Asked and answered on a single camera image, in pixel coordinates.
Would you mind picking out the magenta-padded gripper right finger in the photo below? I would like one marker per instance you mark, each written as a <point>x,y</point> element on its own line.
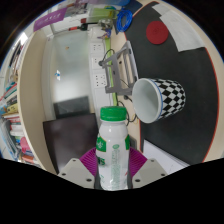
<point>150,171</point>

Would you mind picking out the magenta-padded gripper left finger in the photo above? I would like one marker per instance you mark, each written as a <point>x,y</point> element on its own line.
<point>75,173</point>

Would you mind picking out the white bottle with green cap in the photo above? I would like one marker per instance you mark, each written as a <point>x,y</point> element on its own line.
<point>112,150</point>

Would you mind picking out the black computer monitor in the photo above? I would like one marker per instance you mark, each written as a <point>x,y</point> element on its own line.
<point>71,140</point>

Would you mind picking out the black desk mat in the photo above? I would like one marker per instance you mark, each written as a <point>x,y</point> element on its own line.
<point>186,133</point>

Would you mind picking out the black and white checkered mug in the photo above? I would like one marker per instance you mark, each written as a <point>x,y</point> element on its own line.
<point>170,96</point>

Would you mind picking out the grey metal laptop stand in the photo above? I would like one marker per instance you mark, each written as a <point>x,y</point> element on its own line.
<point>118,71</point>

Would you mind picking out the flat round red coaster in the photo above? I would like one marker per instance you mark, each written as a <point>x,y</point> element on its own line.
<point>157,32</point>

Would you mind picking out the dark wine bottle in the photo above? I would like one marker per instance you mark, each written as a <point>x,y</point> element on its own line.
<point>81,28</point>

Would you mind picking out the white paper napkin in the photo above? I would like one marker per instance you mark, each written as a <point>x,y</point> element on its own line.
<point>183,30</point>

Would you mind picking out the purple hanging flag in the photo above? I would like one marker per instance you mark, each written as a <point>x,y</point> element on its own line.
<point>50,19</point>

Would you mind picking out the wall shelf with books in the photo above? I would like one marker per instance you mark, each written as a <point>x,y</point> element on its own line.
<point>26,100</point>

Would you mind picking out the white wall socket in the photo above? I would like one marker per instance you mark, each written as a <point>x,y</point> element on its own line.
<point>97,62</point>
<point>99,80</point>
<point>96,47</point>

